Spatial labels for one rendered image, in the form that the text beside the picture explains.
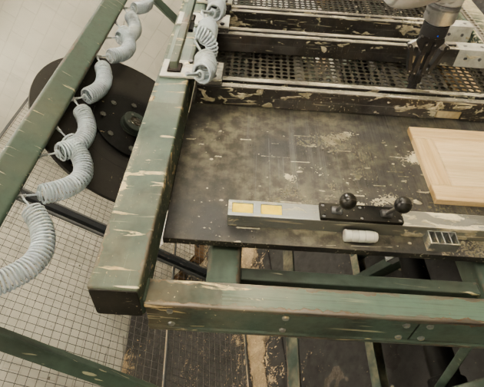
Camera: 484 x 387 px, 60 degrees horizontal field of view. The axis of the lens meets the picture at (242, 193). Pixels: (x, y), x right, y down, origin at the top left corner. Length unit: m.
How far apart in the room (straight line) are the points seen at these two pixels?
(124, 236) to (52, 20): 6.00
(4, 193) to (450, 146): 1.31
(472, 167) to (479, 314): 0.51
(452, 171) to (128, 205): 0.89
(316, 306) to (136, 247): 0.38
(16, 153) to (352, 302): 1.07
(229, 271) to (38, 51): 6.24
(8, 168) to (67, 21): 5.40
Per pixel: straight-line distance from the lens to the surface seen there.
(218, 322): 0.91
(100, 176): 1.61
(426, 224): 1.10
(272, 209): 1.02
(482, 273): 1.18
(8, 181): 1.39
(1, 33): 7.10
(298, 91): 1.38
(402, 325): 0.94
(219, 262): 1.01
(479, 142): 1.47
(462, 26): 2.06
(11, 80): 7.35
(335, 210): 1.02
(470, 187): 1.29
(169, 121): 1.17
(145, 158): 1.06
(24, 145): 1.49
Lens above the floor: 2.10
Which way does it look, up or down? 25 degrees down
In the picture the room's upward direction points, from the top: 61 degrees counter-clockwise
